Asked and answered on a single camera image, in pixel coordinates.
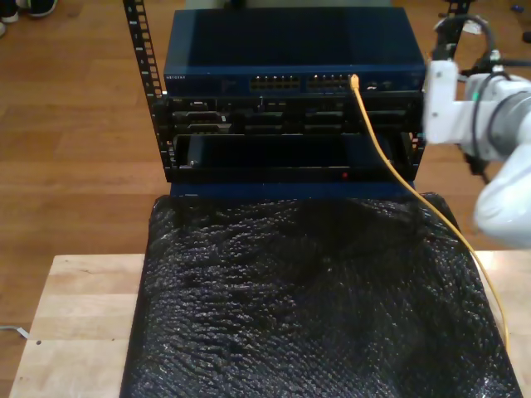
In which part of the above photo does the blue Netgear network switch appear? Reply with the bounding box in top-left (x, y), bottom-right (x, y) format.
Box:
top-left (163, 7), bottom-right (428, 97)

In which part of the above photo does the black bubble wrap mat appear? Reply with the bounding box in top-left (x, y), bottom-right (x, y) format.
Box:
top-left (119, 191), bottom-right (524, 398)

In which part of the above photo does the grey flat ribbon cable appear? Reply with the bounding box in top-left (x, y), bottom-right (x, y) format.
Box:
top-left (0, 324), bottom-right (32, 339)

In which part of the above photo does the blue base platform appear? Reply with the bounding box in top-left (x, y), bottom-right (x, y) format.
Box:
top-left (168, 180), bottom-right (417, 201)

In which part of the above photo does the black rack server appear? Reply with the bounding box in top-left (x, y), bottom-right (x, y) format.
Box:
top-left (165, 95), bottom-right (424, 136)

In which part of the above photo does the yellow network cable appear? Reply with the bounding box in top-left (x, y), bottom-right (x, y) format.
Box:
top-left (348, 73), bottom-right (511, 353)

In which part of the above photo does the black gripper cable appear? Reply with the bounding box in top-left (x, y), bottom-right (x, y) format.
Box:
top-left (460, 143), bottom-right (491, 186)

